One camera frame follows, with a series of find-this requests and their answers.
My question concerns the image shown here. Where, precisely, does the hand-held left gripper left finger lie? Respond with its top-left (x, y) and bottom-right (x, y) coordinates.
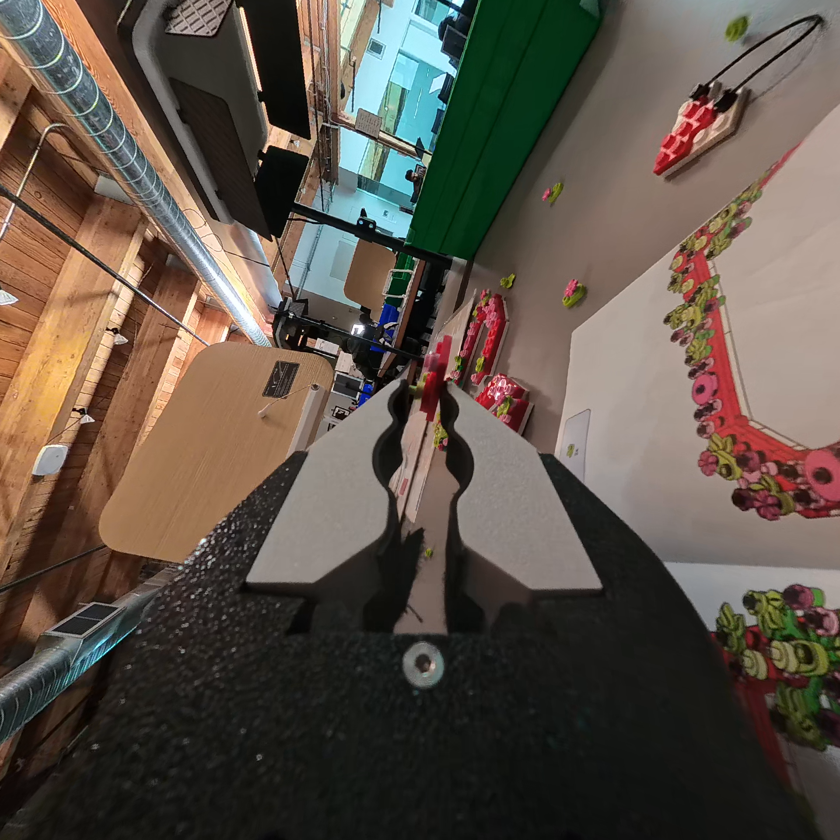
top-left (245, 379), bottom-right (412, 599)

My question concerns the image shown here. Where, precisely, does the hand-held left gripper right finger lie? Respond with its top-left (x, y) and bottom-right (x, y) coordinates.
top-left (438, 384), bottom-right (605, 616)

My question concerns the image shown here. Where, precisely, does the red lego brick with flowers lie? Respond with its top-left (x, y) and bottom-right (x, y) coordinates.
top-left (412, 335), bottom-right (455, 454)

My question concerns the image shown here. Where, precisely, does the red corner lego with string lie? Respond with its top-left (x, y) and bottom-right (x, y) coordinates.
top-left (651, 14), bottom-right (826, 179)

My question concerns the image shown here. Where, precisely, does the lego instruction booklet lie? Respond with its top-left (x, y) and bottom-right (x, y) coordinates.
top-left (554, 118), bottom-right (840, 840)

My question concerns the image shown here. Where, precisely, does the clear bag with paper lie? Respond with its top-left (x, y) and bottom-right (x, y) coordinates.
top-left (388, 298), bottom-right (476, 526)

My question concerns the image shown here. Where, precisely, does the light wooden table board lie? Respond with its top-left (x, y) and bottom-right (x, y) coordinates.
top-left (98, 341), bottom-right (337, 564)

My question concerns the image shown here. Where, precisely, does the small grid panel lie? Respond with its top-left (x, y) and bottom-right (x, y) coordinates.
top-left (42, 601), bottom-right (127, 639)

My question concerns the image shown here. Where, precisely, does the black metal pole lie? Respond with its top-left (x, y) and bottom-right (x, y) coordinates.
top-left (287, 200), bottom-right (455, 266)

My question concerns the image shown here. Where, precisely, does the black hanging panel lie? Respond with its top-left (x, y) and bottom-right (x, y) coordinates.
top-left (235, 0), bottom-right (313, 142)

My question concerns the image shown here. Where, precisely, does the white hanging ceiling panel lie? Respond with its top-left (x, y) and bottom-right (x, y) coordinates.
top-left (118, 0), bottom-right (273, 225)

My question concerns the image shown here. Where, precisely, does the small lego heart frame segment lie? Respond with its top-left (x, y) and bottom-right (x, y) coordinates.
top-left (474, 373), bottom-right (534, 435)

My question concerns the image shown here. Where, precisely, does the black camera rig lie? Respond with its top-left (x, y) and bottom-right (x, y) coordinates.
top-left (271, 297), bottom-right (337, 353)

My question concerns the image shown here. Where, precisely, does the silver ventilation duct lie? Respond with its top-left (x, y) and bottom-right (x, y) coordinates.
top-left (0, 0), bottom-right (275, 350)
top-left (0, 587), bottom-right (161, 726)

